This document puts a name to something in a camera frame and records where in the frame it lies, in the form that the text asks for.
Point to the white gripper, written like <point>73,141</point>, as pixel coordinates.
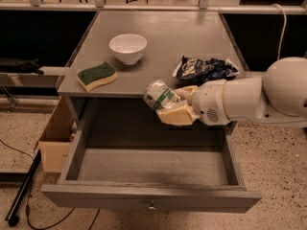
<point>208,100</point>

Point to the crushed white green 7up can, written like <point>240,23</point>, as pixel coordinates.
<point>158,96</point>

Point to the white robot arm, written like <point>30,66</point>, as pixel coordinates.
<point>276,97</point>

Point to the grey open top drawer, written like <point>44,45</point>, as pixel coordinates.
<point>191,168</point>

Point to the round metal drawer knob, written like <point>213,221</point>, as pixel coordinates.
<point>151,207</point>

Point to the blue crumpled chip bag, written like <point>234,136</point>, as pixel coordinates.
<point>197,70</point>

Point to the grey wooden cabinet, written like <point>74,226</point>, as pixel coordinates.
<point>169,35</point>

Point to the white ceramic bowl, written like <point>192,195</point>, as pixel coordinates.
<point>128,48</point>

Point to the green and yellow sponge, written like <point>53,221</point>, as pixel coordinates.
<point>96,76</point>

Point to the brown cardboard box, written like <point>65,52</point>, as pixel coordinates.
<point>56,139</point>

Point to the black object on ledge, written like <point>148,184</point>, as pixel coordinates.
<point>18,65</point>

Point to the black bar on floor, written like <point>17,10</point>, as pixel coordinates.
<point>24,179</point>

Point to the metal railing frame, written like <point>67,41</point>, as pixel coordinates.
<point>153,4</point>

